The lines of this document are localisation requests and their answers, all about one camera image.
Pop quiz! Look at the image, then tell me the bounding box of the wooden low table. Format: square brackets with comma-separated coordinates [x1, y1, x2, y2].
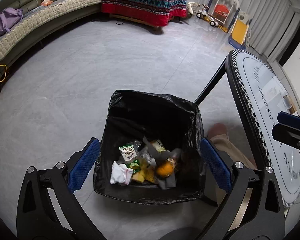
[110, 12, 164, 34]

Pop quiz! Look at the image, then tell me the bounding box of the orange fruit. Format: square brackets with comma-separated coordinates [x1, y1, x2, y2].
[156, 161, 176, 178]

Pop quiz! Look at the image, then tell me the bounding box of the grey plastic wrapper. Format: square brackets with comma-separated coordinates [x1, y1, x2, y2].
[157, 174, 177, 189]

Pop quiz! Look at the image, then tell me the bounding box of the child swing with red seat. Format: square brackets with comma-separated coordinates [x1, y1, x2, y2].
[207, 0, 240, 33]

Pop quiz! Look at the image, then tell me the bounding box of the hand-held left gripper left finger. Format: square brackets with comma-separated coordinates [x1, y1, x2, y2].
[16, 137, 100, 240]

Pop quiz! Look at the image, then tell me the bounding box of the purple backpack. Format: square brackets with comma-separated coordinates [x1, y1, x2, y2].
[0, 7, 23, 36]

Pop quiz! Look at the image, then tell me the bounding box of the white toy car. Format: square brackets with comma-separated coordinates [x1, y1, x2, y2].
[196, 4, 219, 27]

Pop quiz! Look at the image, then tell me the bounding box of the person's leg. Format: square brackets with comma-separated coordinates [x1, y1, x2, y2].
[210, 134, 258, 228]

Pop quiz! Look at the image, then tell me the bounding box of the beige quilted sofa mat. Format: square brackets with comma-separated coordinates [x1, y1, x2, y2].
[0, 0, 105, 61]

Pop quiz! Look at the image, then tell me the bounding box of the bin with black bag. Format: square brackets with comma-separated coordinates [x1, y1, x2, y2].
[93, 89, 206, 205]

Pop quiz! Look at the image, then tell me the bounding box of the round white printed table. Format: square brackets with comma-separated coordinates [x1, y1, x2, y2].
[194, 49, 300, 209]

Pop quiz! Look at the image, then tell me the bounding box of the person's shoe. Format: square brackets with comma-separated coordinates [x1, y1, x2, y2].
[207, 123, 228, 138]

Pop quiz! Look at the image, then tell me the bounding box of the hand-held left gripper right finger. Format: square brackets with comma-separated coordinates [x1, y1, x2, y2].
[200, 137, 286, 240]

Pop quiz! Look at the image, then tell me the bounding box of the table with patterned red cloth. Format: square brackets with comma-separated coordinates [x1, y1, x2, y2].
[101, 0, 188, 27]

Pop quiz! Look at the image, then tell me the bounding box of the white rocking toy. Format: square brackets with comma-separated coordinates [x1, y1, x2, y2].
[187, 1, 200, 15]

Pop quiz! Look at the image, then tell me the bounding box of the white curtain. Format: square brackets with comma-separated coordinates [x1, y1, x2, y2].
[187, 0, 300, 63]

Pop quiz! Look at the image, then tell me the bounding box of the yellow child slide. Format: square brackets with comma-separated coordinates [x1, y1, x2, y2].
[228, 11, 253, 49]

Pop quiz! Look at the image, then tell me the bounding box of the yellow snack packet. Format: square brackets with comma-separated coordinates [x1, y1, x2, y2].
[149, 139, 170, 154]

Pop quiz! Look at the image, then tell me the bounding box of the green snack packet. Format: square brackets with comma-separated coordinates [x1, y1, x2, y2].
[118, 142, 140, 170]

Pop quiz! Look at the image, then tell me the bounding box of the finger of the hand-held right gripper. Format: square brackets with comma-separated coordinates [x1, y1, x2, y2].
[271, 123, 300, 159]
[277, 111, 300, 130]

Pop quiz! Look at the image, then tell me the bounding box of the white tissue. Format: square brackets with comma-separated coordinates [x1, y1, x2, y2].
[110, 161, 133, 186]

